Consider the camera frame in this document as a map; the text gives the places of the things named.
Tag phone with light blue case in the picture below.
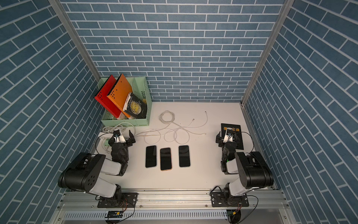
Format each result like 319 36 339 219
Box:
145 146 157 168

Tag black phone dark case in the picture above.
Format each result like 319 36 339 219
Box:
179 145 191 168

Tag phone with pink case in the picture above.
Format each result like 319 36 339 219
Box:
160 147 172 171

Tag white charging cable loop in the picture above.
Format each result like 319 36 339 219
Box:
163 111 209 145

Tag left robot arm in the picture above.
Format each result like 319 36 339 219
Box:
58 130 136 202

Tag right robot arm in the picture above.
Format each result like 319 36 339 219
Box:
215 129 274 199

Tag green charger plug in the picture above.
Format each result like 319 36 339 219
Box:
102 139 110 150

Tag black Murphy's law book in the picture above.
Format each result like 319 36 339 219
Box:
221 123 244 150

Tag Moon and Sixpence book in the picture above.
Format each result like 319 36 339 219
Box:
123 92 147 119

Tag orange folder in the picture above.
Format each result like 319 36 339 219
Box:
107 74 133 119

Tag red folder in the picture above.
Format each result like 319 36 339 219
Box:
94 75 122 119

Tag small black controller board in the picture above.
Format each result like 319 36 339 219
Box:
105 211 124 219

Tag mint green perforated basket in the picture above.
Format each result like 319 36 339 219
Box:
98 77 152 127

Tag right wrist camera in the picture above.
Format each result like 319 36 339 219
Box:
223 127 234 143

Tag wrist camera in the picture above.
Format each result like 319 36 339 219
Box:
223 127 234 143
113 130 126 143

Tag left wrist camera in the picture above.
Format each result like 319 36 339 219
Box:
113 130 126 143

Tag power strip white cord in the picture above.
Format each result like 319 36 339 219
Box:
102 122 136 135

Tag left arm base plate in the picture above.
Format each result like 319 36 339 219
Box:
97 192 138 209

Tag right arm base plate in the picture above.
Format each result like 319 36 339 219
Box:
210 191 249 207

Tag aluminium front rail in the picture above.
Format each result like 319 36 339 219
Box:
57 189 290 211

